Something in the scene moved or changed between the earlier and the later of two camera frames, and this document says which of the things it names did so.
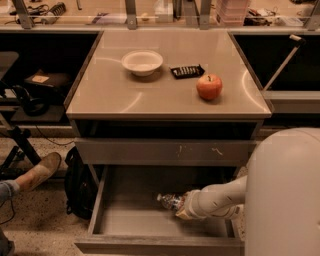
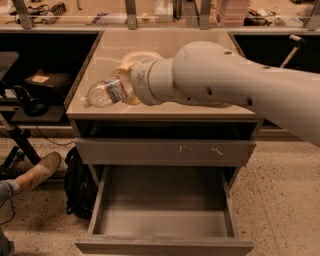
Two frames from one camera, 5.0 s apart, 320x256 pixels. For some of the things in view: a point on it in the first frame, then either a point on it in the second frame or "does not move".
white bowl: (142, 62) does not move
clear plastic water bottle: (170, 200) -> (108, 92)
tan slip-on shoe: (40, 173) does not move
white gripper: (194, 204) -> (139, 81)
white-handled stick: (301, 41) does not move
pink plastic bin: (232, 12) does not move
